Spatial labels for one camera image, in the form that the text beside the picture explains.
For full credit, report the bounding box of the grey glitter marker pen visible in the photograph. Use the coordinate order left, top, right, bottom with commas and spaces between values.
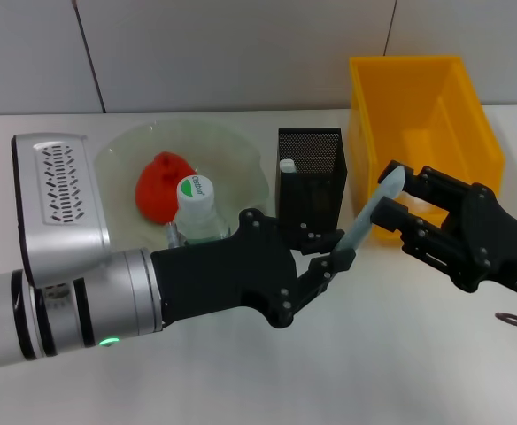
332, 166, 406, 257

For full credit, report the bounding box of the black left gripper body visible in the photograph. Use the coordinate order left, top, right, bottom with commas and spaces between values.
150, 207, 302, 329

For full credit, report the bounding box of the yellow plastic storage bin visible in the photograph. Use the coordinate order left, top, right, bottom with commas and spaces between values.
349, 55, 506, 247

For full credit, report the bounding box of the black mesh pen holder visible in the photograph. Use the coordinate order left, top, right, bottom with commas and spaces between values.
277, 127, 349, 236

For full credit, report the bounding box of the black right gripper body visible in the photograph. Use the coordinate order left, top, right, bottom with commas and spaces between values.
451, 182, 517, 305

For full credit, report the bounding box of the left gripper cable with plug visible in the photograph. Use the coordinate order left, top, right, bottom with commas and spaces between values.
165, 222, 184, 248

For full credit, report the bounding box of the clear water bottle green label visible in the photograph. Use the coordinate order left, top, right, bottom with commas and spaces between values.
169, 174, 235, 247

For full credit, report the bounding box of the clear glass bowl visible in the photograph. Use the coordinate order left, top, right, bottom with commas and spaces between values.
93, 119, 271, 247

